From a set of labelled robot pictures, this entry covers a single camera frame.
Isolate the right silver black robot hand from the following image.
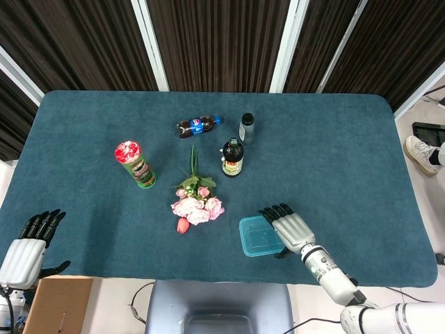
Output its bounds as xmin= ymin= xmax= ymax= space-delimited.
xmin=257 ymin=203 xmax=316 ymax=260

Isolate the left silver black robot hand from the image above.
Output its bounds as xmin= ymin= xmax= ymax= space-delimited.
xmin=0 ymin=208 xmax=72 ymax=289

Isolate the blue container lid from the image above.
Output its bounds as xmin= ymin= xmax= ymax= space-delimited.
xmin=238 ymin=214 xmax=286 ymax=258

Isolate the grey robot base seat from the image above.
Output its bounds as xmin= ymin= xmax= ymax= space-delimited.
xmin=144 ymin=280 xmax=295 ymax=334

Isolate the brown cardboard box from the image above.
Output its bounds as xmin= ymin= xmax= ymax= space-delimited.
xmin=21 ymin=276 xmax=94 ymax=334

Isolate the teal velvet tablecloth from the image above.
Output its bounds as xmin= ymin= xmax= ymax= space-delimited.
xmin=0 ymin=90 xmax=439 ymax=289

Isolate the dark sauce bottle yellow label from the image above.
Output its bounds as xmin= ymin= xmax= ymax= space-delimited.
xmin=219 ymin=137 xmax=245 ymax=178

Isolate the pink artificial flower bouquet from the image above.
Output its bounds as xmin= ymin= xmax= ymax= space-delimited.
xmin=170 ymin=144 xmax=226 ymax=226

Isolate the grey bottle black cap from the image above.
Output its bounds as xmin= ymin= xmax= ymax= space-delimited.
xmin=238 ymin=113 xmax=256 ymax=145

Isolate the Pepsi cola bottle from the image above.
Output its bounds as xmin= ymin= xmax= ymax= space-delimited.
xmin=176 ymin=116 xmax=224 ymax=139

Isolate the white sneaker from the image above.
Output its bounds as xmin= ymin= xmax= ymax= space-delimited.
xmin=403 ymin=135 xmax=442 ymax=177

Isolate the green Pringles can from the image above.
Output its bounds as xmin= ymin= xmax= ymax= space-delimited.
xmin=115 ymin=140 xmax=157 ymax=190

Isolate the black device on floor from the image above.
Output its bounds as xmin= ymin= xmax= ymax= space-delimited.
xmin=412 ymin=121 xmax=445 ymax=147

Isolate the black floor cable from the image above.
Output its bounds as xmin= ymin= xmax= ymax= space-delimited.
xmin=284 ymin=317 xmax=344 ymax=334

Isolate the thin grey floor cable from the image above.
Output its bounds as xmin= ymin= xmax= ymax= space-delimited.
xmin=127 ymin=280 xmax=156 ymax=325

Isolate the white partition frame post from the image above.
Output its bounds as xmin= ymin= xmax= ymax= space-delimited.
xmin=315 ymin=0 xmax=370 ymax=94
xmin=394 ymin=64 xmax=445 ymax=121
xmin=130 ymin=0 xmax=170 ymax=93
xmin=269 ymin=0 xmax=310 ymax=93
xmin=0 ymin=44 xmax=45 ymax=107

